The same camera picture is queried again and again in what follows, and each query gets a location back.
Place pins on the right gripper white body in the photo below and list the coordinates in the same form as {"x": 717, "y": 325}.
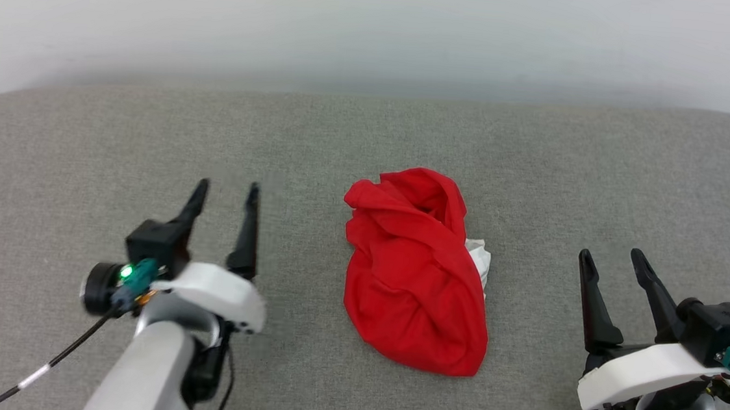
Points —
{"x": 645, "y": 374}

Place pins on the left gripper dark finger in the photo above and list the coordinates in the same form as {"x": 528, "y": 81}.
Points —
{"x": 247, "y": 241}
{"x": 196, "y": 201}

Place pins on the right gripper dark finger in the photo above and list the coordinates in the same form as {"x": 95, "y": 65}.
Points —
{"x": 594, "y": 308}
{"x": 654, "y": 293}

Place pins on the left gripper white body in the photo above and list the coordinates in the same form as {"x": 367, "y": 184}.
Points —
{"x": 221, "y": 295}

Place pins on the red garment with white trim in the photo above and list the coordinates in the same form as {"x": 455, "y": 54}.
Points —
{"x": 414, "y": 280}

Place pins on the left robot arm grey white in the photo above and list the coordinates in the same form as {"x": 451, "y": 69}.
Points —
{"x": 143, "y": 370}

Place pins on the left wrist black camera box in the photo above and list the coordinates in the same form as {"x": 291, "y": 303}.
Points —
{"x": 157, "y": 244}

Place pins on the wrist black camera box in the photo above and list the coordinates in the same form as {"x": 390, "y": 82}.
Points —
{"x": 157, "y": 244}
{"x": 716, "y": 330}

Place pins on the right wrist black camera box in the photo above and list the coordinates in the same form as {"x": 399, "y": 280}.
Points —
{"x": 716, "y": 330}

